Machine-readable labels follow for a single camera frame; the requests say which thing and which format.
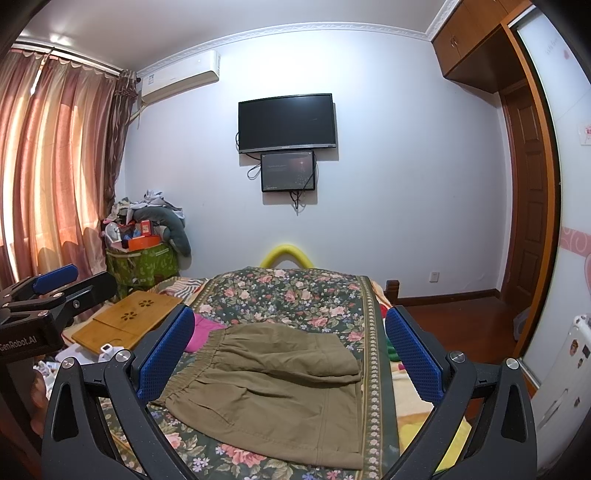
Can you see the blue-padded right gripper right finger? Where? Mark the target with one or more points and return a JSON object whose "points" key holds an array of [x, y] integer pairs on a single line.
{"points": [[423, 357]]}

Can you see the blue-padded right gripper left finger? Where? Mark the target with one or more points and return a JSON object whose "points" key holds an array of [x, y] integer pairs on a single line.
{"points": [[159, 351]]}

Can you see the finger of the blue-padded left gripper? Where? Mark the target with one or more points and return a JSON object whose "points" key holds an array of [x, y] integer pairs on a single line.
{"points": [[77, 298], [33, 287]]}

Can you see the olive khaki pants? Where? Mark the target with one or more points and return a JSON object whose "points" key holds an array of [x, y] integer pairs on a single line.
{"points": [[275, 391]]}

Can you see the colourful fleece blanket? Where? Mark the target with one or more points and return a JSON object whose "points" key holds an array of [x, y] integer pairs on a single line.
{"points": [[411, 411]]}

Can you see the pink folded pants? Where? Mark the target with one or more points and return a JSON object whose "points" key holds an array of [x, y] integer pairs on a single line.
{"points": [[201, 331]]}

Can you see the orange box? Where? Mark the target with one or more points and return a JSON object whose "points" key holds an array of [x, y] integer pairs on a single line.
{"points": [[143, 242]]}

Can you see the white appliance with stickers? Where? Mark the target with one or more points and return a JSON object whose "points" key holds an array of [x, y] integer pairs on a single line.
{"points": [[563, 400]]}

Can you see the yellow foam tube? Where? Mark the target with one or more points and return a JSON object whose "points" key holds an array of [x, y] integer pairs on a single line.
{"points": [[286, 250]]}

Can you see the pink curtains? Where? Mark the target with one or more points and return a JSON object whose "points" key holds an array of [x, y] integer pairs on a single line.
{"points": [[63, 129]]}

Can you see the small black monitor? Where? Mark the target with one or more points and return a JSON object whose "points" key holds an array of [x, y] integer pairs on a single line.
{"points": [[293, 171]]}

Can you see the white air conditioner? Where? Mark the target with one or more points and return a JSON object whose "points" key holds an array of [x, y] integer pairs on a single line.
{"points": [[183, 75]]}

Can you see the wooden overhead cabinet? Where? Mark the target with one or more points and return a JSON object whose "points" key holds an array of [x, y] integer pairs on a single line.
{"points": [[476, 48]]}

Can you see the black wall television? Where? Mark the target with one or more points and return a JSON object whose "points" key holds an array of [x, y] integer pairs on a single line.
{"points": [[287, 123]]}

